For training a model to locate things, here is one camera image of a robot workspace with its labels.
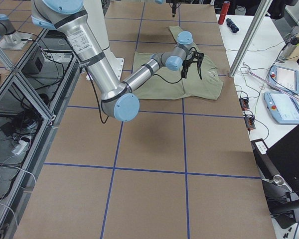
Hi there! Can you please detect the orange black electronics board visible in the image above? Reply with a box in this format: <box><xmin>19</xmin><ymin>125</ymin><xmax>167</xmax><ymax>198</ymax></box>
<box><xmin>239</xmin><ymin>98</ymin><xmax>250</xmax><ymax>111</ymax></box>

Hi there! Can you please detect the white power strip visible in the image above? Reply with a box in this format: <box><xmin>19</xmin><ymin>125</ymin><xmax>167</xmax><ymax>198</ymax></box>
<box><xmin>11</xmin><ymin>139</ymin><xmax>30</xmax><ymax>155</ymax></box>

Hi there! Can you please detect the olive green long-sleeve shirt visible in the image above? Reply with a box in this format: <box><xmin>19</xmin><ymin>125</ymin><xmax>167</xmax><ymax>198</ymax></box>
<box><xmin>131</xmin><ymin>25</ymin><xmax>224</xmax><ymax>101</ymax></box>

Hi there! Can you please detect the grey water bottle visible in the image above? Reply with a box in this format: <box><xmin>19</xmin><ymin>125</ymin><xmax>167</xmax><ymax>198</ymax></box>
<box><xmin>282</xmin><ymin>37</ymin><xmax>299</xmax><ymax>60</ymax></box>

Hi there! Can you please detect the black camera stand clamp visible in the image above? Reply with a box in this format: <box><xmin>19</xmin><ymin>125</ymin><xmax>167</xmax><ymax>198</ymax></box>
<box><xmin>262</xmin><ymin>175</ymin><xmax>299</xmax><ymax>229</ymax></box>

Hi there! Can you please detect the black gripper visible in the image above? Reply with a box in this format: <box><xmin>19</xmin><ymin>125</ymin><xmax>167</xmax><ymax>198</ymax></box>
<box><xmin>170</xmin><ymin>0</ymin><xmax>178</xmax><ymax>17</ymax></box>
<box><xmin>181</xmin><ymin>58</ymin><xmax>193</xmax><ymax>79</ymax></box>

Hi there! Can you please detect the blue teach pendant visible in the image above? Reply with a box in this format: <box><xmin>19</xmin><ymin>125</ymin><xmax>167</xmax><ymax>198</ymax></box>
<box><xmin>264</xmin><ymin>92</ymin><xmax>299</xmax><ymax>124</ymax></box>
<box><xmin>268</xmin><ymin>65</ymin><xmax>299</xmax><ymax>95</ymax></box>

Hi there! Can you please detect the far blue teach pendant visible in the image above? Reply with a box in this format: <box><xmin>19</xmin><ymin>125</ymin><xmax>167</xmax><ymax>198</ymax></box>
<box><xmin>268</xmin><ymin>65</ymin><xmax>299</xmax><ymax>95</ymax></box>

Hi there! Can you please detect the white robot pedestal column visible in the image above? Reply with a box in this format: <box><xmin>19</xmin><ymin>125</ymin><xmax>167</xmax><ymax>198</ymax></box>
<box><xmin>83</xmin><ymin>0</ymin><xmax>124</xmax><ymax>80</ymax></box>

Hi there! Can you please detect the aluminium frame post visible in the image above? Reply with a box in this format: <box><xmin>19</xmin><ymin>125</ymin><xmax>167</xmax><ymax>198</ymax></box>
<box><xmin>229</xmin><ymin>0</ymin><xmax>272</xmax><ymax>78</ymax></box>

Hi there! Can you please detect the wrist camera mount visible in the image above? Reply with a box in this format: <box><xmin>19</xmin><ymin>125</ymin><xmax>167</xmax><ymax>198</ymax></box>
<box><xmin>188</xmin><ymin>50</ymin><xmax>204</xmax><ymax>80</ymax></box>

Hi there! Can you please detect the long pink grabber stick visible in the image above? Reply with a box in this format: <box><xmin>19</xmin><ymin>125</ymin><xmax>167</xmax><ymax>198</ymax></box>
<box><xmin>242</xmin><ymin>69</ymin><xmax>299</xmax><ymax>102</ymax></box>

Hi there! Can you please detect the black box with label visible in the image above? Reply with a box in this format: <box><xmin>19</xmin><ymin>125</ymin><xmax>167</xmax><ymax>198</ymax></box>
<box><xmin>251</xmin><ymin>139</ymin><xmax>279</xmax><ymax>180</ymax></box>

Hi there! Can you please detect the near blue teach pendant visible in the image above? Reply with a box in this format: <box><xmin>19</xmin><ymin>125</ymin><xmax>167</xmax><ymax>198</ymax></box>
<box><xmin>264</xmin><ymin>92</ymin><xmax>299</xmax><ymax>124</ymax></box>

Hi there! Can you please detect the black laptop computer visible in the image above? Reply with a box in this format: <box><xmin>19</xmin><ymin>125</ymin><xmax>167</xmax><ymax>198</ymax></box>
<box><xmin>267</xmin><ymin>124</ymin><xmax>299</xmax><ymax>195</ymax></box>

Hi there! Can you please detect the red cylindrical bottle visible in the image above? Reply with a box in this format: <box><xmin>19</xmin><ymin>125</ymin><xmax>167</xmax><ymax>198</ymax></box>
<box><xmin>218</xmin><ymin>0</ymin><xmax>230</xmax><ymax>25</ymax></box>

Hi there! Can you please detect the dark blue folded umbrella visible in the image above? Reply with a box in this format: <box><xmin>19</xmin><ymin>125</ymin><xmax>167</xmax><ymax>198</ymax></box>
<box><xmin>226</xmin><ymin>18</ymin><xmax>239</xmax><ymax>33</ymax></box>

